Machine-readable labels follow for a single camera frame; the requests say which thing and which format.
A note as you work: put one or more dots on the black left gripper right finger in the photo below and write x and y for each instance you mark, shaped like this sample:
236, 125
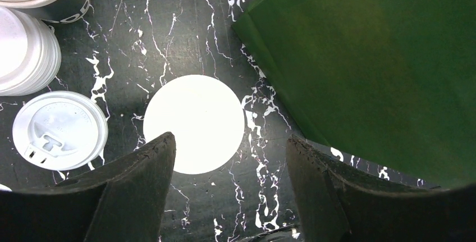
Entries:
337, 202

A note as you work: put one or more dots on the green paper bag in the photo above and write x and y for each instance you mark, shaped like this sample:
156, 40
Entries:
390, 81

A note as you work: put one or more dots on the white cup lid stack front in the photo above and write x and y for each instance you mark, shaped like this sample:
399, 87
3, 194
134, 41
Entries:
60, 131

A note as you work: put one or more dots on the white cup lid stack back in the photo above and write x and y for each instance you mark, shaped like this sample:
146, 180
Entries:
30, 54

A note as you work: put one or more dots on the green paper cup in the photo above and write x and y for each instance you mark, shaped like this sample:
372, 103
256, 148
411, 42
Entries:
204, 115

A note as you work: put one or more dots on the white cup lid stack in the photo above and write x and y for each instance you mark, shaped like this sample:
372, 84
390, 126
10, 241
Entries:
60, 131
30, 54

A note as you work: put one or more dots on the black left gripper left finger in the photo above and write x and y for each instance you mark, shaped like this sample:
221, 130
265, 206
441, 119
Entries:
123, 200

